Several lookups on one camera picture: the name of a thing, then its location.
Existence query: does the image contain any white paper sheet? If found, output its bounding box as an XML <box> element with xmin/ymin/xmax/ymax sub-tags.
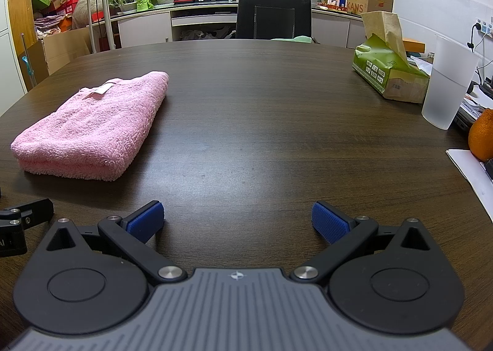
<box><xmin>446</xmin><ymin>149</ymin><xmax>493</xmax><ymax>219</ymax></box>

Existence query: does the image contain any pink terry towel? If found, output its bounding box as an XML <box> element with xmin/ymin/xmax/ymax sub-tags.
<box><xmin>11</xmin><ymin>71</ymin><xmax>169</xmax><ymax>181</ymax></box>

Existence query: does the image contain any low grey counter cabinet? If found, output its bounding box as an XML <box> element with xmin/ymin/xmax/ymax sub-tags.
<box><xmin>109</xmin><ymin>2</ymin><xmax>367</xmax><ymax>50</ymax></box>

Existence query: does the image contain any green cloth on chair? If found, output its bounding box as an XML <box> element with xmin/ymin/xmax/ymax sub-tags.
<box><xmin>272</xmin><ymin>35</ymin><xmax>312</xmax><ymax>43</ymax></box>

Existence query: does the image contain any orange fruit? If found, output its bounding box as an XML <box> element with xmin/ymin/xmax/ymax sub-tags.
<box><xmin>468</xmin><ymin>109</ymin><xmax>493</xmax><ymax>162</ymax></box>

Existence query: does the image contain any frosted plastic cup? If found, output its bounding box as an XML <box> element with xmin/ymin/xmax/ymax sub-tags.
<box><xmin>421</xmin><ymin>35</ymin><xmax>480</xmax><ymax>130</ymax></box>

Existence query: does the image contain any large cardboard box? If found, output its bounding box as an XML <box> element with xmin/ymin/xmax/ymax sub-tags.
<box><xmin>27</xmin><ymin>28</ymin><xmax>92</xmax><ymax>82</ymax></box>

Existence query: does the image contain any black office chair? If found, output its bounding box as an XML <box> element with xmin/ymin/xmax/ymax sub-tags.
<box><xmin>236</xmin><ymin>0</ymin><xmax>312</xmax><ymax>40</ymax></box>

